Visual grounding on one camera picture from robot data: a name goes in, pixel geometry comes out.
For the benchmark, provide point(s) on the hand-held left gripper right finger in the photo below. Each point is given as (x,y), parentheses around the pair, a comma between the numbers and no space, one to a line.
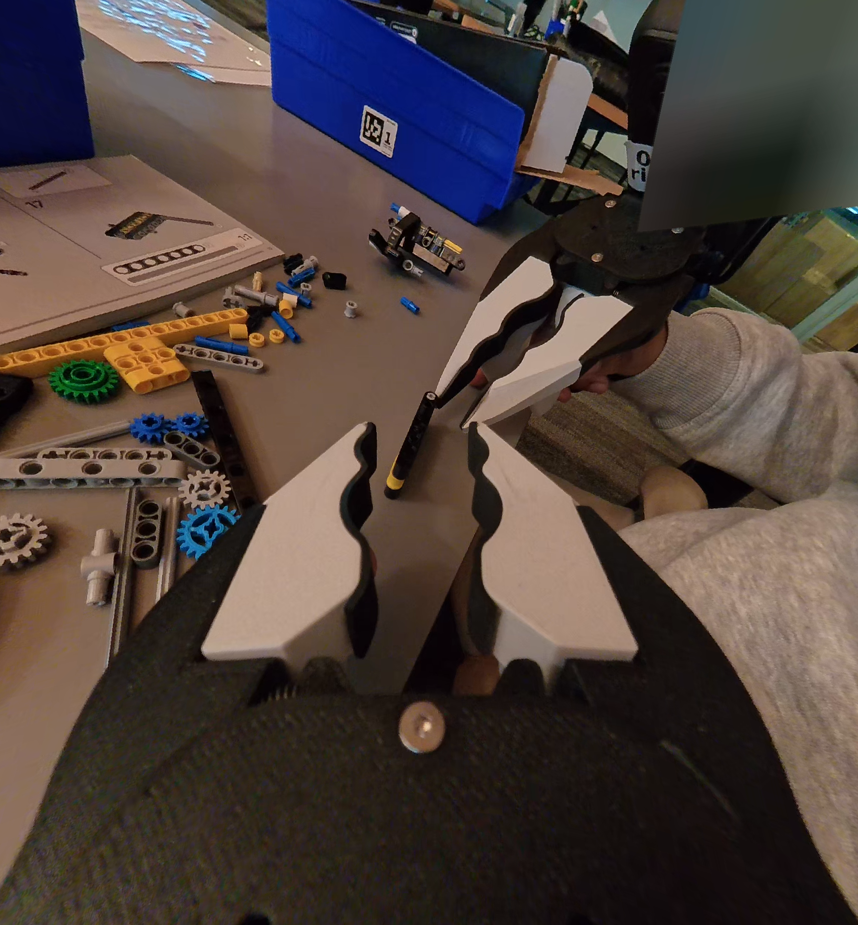
(544,571)

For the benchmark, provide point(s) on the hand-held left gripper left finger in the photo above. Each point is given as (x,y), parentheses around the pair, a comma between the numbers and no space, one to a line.
(291,564)

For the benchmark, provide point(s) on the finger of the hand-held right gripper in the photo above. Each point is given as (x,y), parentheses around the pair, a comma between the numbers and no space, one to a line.
(551,354)
(494,311)

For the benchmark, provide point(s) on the black yellow lego beam assembly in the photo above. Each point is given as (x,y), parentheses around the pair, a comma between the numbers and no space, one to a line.
(414,433)

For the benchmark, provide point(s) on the person's right forearm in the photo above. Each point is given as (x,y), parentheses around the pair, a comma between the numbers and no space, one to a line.
(761,405)

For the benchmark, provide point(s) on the large blue lego gear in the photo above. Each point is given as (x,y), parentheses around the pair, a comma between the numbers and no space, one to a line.
(205,531)

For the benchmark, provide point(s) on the small grey lego gear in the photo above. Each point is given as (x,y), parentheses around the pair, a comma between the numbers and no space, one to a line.
(205,490)

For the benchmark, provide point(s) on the grey lego bush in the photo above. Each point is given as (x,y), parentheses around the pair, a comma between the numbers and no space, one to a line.
(351,309)

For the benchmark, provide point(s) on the short grey lego beam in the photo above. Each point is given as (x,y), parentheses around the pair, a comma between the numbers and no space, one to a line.
(192,448)

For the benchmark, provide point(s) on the long black lego beam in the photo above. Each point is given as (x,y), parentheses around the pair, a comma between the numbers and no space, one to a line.
(219,426)

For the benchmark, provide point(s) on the black lego connector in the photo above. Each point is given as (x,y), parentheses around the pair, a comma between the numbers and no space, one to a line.
(335,280)

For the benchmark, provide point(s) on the small blue lego gear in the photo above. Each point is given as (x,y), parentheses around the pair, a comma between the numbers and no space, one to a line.
(192,423)
(150,428)

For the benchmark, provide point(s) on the grey lego connector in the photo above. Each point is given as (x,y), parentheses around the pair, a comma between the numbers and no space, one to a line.
(100,564)

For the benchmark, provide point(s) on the pile of small lego pins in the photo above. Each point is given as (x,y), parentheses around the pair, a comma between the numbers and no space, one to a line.
(290,290)

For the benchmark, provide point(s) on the thin grey lego liftarm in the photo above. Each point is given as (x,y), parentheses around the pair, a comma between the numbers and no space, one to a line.
(219,358)

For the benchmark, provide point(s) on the blue lego axle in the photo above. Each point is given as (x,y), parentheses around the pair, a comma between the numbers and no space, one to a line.
(223,345)

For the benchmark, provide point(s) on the yellow lego T plate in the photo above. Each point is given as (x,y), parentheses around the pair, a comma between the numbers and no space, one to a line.
(147,365)

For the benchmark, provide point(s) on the wide light grey lego beam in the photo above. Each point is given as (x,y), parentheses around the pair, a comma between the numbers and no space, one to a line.
(60,470)

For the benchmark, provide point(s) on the long grey lego axle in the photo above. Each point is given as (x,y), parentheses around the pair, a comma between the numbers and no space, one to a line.
(67,439)

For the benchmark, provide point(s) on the green lego gear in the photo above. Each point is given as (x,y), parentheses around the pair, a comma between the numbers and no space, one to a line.
(82,381)

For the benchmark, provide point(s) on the large grey lego gear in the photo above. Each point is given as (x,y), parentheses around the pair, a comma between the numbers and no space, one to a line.
(6,542)

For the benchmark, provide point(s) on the long yellow lego beam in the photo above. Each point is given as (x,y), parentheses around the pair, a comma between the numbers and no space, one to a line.
(53,354)

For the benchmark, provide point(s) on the lego instruction booklet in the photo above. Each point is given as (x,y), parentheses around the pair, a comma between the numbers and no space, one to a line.
(111,238)

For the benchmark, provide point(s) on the person's right hand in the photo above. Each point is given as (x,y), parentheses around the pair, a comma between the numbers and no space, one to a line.
(589,381)

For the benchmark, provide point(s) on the white printed sign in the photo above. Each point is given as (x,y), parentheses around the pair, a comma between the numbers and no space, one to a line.
(638,166)

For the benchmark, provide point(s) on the dark grey three-hole beam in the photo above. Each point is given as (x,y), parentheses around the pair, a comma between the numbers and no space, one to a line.
(145,535)

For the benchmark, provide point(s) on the person's tan pants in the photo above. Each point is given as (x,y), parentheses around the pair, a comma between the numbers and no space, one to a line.
(674,495)

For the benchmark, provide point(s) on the white cardboard box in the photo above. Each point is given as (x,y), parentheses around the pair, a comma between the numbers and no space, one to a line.
(562,108)

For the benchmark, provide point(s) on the stacked wooden boxes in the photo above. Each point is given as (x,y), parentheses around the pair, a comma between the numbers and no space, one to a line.
(833,253)

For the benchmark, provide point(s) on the blue tagged plastic bin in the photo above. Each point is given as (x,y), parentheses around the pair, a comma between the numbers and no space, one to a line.
(400,87)

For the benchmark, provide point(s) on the person's grey sweatshirt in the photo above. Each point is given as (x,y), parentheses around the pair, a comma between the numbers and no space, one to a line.
(797,650)

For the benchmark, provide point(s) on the flattened cardboard sheet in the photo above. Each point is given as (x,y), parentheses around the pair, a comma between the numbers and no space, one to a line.
(183,36)

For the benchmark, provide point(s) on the blue plain plastic bin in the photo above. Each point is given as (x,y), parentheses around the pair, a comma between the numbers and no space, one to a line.
(24,87)

